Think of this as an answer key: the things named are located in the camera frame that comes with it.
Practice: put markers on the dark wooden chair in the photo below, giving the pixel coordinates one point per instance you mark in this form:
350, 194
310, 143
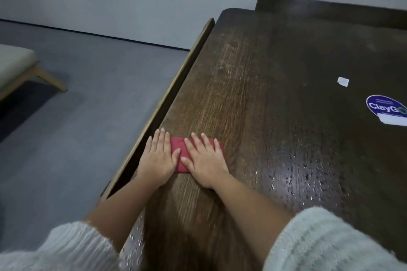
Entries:
330, 10

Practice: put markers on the dark red cloth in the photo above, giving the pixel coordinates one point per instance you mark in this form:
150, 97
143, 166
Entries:
179, 153

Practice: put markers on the person's left forearm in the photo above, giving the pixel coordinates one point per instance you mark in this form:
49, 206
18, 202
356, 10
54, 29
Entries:
95, 229

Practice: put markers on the person's right hand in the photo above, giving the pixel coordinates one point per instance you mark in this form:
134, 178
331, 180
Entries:
207, 163

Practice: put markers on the beige cushioned lounge chair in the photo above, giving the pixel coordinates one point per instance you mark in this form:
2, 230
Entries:
19, 64

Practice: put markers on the small white paper label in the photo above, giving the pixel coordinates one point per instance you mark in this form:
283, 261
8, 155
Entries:
343, 81

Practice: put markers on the round blue sticker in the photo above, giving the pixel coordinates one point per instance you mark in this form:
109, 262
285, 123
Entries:
386, 105

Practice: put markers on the person's right forearm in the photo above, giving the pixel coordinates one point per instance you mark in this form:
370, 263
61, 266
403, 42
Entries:
286, 223

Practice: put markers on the dark wooden table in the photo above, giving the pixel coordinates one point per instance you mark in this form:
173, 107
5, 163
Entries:
286, 90

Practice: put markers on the person's left hand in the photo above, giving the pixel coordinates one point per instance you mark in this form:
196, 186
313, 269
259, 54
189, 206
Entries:
158, 161

